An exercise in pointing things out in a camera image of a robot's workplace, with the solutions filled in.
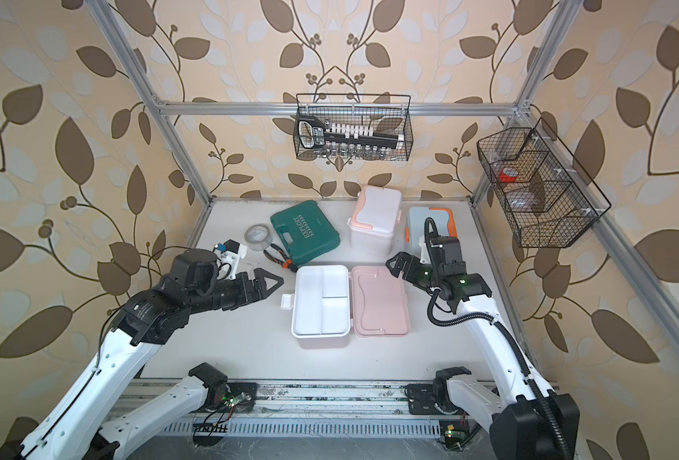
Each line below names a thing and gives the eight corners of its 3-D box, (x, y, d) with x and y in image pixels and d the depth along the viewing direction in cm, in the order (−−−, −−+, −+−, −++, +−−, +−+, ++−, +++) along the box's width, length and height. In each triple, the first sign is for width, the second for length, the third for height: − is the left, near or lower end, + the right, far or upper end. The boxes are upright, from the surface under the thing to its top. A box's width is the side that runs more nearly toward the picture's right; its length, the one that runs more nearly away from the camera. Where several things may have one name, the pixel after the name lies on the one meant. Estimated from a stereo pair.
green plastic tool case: (293, 267, 102) (290, 260, 98) (271, 223, 115) (268, 214, 111) (343, 245, 108) (342, 237, 104) (316, 205, 121) (315, 197, 117)
